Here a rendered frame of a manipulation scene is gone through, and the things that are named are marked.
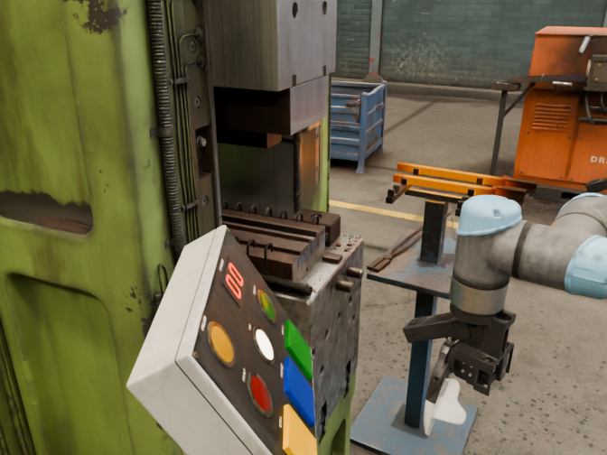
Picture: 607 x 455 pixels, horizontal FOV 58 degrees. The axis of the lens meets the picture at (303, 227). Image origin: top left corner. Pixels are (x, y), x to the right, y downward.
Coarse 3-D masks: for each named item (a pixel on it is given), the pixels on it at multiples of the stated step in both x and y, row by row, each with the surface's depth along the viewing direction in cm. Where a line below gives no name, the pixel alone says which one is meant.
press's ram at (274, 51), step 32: (224, 0) 99; (256, 0) 97; (288, 0) 99; (320, 0) 112; (224, 32) 102; (256, 32) 99; (288, 32) 101; (320, 32) 115; (224, 64) 104; (256, 64) 101; (288, 64) 103; (320, 64) 117
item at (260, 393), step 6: (252, 378) 66; (258, 378) 68; (252, 384) 65; (258, 384) 66; (252, 390) 64; (258, 390) 65; (264, 390) 67; (258, 396) 65; (264, 396) 66; (258, 402) 64; (264, 402) 65; (264, 408) 65
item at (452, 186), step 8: (400, 176) 174; (408, 176) 174; (416, 176) 174; (416, 184) 172; (424, 184) 171; (432, 184) 170; (440, 184) 169; (448, 184) 167; (456, 184) 167; (464, 184) 167; (472, 184) 167; (464, 192) 166; (480, 192) 164; (488, 192) 163; (496, 192) 162; (504, 192) 161; (512, 192) 160; (520, 192) 159; (520, 200) 160
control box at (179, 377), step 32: (192, 256) 80; (224, 256) 78; (192, 288) 70; (224, 288) 72; (256, 288) 84; (160, 320) 66; (192, 320) 61; (224, 320) 67; (256, 320) 77; (160, 352) 59; (192, 352) 56; (256, 352) 72; (128, 384) 57; (160, 384) 56; (192, 384) 57; (224, 384) 59; (160, 416) 58; (192, 416) 58; (224, 416) 58; (256, 416) 62; (192, 448) 60; (224, 448) 60; (256, 448) 60
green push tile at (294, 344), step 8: (288, 320) 89; (288, 328) 87; (288, 336) 85; (296, 336) 89; (288, 344) 83; (296, 344) 86; (304, 344) 90; (288, 352) 83; (296, 352) 84; (304, 352) 88; (296, 360) 84; (304, 360) 86; (304, 368) 85; (312, 368) 88; (312, 376) 86
